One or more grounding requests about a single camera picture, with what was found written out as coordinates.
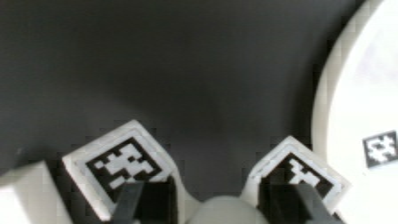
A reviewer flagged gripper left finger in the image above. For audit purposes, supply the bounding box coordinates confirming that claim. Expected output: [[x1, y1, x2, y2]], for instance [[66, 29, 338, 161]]
[[110, 178, 178, 224]]

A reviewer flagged white round table top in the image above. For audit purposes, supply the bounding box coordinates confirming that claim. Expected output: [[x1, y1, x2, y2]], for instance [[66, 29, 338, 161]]
[[311, 0, 398, 224]]

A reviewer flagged white L-shaped frame border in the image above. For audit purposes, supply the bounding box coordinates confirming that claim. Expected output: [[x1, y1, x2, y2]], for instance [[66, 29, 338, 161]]
[[0, 162, 73, 224]]

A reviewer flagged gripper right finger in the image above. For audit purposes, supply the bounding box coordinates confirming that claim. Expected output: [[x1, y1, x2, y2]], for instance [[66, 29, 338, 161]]
[[258, 180, 345, 224]]

